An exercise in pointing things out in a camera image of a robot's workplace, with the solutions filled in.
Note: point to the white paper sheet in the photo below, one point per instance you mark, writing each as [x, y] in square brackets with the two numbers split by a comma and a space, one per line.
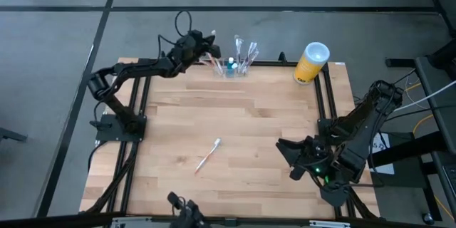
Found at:
[383, 160]

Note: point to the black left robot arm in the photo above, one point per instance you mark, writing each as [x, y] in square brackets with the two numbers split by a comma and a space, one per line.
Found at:
[142, 68]

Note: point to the teal mouthwash bottle white cap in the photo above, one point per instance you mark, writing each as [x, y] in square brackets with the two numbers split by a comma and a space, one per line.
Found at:
[231, 66]

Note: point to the clear acrylic organizer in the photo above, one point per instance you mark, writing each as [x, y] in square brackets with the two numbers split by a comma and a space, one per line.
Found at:
[231, 74]

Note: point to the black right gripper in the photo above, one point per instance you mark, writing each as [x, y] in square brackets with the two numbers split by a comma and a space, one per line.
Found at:
[322, 160]

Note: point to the orange white toothbrush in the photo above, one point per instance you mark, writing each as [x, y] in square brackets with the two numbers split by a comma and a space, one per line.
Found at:
[217, 66]
[251, 51]
[208, 156]

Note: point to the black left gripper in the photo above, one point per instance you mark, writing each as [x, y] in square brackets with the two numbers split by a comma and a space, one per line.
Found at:
[189, 48]

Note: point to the yellow canister white lid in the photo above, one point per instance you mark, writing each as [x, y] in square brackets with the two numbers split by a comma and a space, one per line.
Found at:
[311, 62]

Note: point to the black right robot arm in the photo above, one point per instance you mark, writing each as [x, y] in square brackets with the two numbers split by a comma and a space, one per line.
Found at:
[370, 121]

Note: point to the black caster wheel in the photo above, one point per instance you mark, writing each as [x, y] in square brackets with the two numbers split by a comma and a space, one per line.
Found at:
[427, 218]

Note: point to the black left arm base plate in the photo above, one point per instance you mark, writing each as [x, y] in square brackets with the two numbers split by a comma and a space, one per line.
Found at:
[107, 132]

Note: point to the silver bracket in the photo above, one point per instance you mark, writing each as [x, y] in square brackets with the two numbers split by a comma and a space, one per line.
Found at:
[329, 223]

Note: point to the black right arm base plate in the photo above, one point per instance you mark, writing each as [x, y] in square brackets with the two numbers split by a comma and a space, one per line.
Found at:
[322, 128]

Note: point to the black stand foot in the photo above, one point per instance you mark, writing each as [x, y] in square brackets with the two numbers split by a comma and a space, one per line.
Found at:
[12, 135]

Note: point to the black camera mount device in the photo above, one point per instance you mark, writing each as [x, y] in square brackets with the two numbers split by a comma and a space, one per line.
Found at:
[187, 212]

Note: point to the small black frame clamp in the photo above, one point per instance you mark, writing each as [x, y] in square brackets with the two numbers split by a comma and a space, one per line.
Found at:
[282, 57]
[163, 56]

